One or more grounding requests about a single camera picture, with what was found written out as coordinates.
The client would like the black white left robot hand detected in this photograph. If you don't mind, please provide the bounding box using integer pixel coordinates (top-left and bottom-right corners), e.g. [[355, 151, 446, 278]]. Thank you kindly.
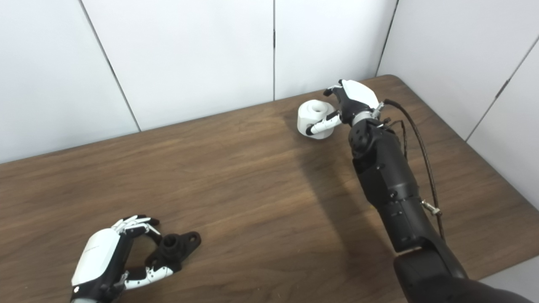
[[69, 215, 174, 303]]

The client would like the round white plastic piece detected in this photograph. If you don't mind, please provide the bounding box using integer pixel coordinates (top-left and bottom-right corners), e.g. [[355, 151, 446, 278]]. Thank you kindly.
[[297, 100, 337, 140]]

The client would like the black flanged holder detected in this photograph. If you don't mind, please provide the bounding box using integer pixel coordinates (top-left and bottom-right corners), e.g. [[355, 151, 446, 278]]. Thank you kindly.
[[145, 231, 202, 272]]

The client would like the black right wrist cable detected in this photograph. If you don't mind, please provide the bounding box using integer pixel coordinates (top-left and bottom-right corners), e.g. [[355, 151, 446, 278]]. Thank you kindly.
[[373, 99, 446, 242]]

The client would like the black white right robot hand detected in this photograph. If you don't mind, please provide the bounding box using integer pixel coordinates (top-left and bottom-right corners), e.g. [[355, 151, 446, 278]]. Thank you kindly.
[[306, 79, 382, 136]]

